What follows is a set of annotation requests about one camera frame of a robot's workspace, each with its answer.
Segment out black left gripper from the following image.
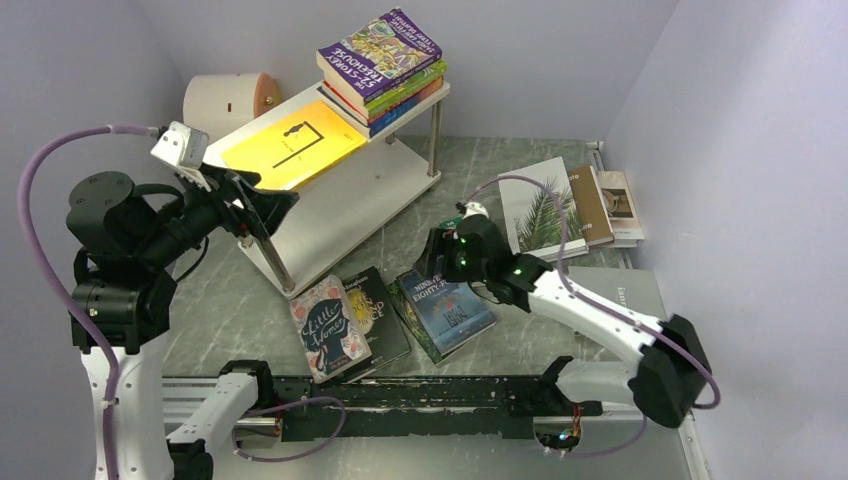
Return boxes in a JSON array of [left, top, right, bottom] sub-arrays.
[[139, 158, 300, 263]]

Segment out blue Nineteen Eighty-Four book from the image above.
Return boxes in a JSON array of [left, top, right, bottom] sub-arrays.
[[395, 270, 496, 360]]

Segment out yellow Little Prince book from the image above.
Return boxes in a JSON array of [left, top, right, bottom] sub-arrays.
[[221, 101, 367, 191]]

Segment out black Moon and Sixpence book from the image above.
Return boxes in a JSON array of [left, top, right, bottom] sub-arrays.
[[342, 266, 411, 383]]

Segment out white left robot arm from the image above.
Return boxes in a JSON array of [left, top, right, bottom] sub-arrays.
[[66, 165, 299, 479]]

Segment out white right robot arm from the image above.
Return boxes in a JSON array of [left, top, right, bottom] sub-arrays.
[[414, 214, 717, 428]]

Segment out blue orange book in stack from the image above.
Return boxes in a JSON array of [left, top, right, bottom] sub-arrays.
[[317, 77, 444, 138]]

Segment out green treehouse book in stack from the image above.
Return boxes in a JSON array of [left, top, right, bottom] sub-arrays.
[[366, 59, 448, 123]]

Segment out green 104-storey treehouse book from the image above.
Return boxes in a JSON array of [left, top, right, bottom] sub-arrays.
[[441, 216, 463, 229]]

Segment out dark green garden book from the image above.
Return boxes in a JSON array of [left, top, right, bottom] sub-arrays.
[[387, 280, 445, 365]]

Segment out white palm leaf book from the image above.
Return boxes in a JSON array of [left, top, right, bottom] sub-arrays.
[[499, 157, 589, 263]]

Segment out white two-tier shelf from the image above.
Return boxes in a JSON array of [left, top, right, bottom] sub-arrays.
[[240, 83, 451, 298]]

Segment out white tape roll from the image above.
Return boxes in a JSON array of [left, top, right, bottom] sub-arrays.
[[182, 73, 283, 142]]

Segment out floral Little Women book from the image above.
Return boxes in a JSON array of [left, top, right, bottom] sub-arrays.
[[290, 275, 372, 384]]

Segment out brown cover book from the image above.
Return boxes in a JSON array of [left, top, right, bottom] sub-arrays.
[[568, 165, 614, 249]]

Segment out white magazine with photo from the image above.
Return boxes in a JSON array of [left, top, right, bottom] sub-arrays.
[[597, 171, 645, 248]]

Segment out purple treehouse book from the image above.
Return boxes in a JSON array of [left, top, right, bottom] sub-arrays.
[[316, 8, 443, 105]]

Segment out grey laptop box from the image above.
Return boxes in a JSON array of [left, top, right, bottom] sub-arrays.
[[568, 266, 668, 320]]

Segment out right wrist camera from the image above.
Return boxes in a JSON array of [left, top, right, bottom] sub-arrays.
[[462, 201, 489, 219]]

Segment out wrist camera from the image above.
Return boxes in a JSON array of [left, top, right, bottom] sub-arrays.
[[151, 121, 209, 185], [462, 201, 489, 219]]

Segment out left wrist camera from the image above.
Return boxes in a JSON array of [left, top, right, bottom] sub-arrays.
[[151, 121, 209, 185]]

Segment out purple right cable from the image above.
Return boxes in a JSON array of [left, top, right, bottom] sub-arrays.
[[463, 174, 722, 460]]

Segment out purple cable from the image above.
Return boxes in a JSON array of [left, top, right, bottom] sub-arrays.
[[463, 174, 722, 460], [16, 124, 347, 480]]

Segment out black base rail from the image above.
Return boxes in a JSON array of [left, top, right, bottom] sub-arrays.
[[242, 375, 603, 442]]

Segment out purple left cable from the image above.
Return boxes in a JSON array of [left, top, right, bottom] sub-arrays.
[[16, 124, 347, 480]]

